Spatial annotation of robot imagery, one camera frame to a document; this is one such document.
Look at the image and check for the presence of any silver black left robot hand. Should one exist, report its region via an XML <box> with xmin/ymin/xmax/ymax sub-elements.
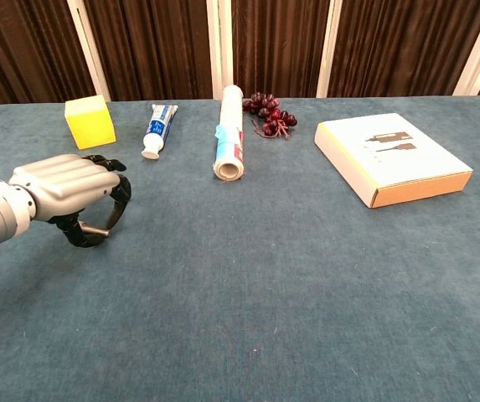
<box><xmin>8</xmin><ymin>153</ymin><xmax>133</xmax><ymax>249</ymax></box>

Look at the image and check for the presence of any small metal bolt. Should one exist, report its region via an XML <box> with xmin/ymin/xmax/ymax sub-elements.
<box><xmin>79</xmin><ymin>220</ymin><xmax>110</xmax><ymax>235</ymax></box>

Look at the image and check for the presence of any yellow foam cube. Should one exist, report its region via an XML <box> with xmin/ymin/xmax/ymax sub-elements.
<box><xmin>64</xmin><ymin>94</ymin><xmax>118</xmax><ymax>151</ymax></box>

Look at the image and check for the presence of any white blue toothpaste tube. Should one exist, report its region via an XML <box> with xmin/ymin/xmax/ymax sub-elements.
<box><xmin>141</xmin><ymin>104</ymin><xmax>179</xmax><ymax>162</ymax></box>

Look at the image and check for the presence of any white plastic wrap roll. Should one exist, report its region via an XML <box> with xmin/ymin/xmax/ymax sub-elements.
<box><xmin>211</xmin><ymin>84</ymin><xmax>245</xmax><ymax>183</ymax></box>

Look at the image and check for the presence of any blue table mat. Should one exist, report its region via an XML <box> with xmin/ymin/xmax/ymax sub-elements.
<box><xmin>0</xmin><ymin>95</ymin><xmax>480</xmax><ymax>402</ymax></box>

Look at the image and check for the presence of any dark red grape bunch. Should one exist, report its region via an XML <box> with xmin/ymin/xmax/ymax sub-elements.
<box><xmin>242</xmin><ymin>91</ymin><xmax>298</xmax><ymax>140</ymax></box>

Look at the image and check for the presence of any flat white cardboard box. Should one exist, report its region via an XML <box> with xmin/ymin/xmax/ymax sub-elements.
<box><xmin>313</xmin><ymin>112</ymin><xmax>474</xmax><ymax>209</ymax></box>

